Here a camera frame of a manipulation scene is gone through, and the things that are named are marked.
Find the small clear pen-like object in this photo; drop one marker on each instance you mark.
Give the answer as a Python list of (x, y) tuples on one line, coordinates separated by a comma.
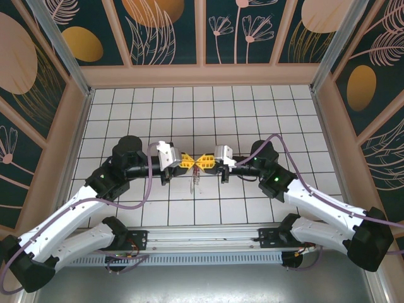
[(197, 173)]

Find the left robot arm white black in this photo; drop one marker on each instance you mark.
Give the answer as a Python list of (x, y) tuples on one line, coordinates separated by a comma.
[(63, 217)]

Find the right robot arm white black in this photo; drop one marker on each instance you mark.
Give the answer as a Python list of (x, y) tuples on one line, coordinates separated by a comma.
[(322, 205)]

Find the grey metal sheet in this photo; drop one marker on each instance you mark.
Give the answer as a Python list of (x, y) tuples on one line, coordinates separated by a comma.
[(202, 284)]

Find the aluminium side rail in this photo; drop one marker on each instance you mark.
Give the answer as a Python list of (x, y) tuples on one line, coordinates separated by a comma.
[(327, 135), (78, 135)]

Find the long aluminium base rail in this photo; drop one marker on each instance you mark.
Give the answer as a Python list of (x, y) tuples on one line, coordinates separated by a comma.
[(202, 240)]

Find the aluminium corner post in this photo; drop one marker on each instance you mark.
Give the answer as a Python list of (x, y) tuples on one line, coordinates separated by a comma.
[(335, 47), (62, 47)]

